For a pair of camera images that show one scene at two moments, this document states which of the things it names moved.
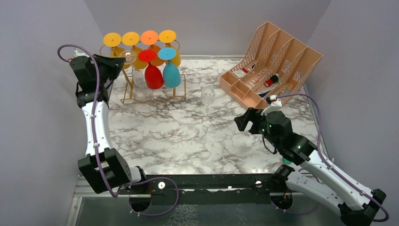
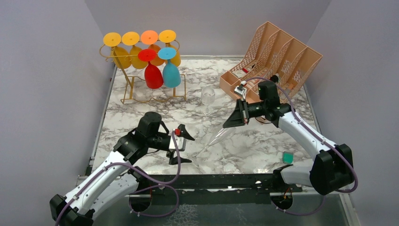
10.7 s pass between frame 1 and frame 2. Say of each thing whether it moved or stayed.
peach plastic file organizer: stayed
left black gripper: moved
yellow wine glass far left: stayed
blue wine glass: stayed
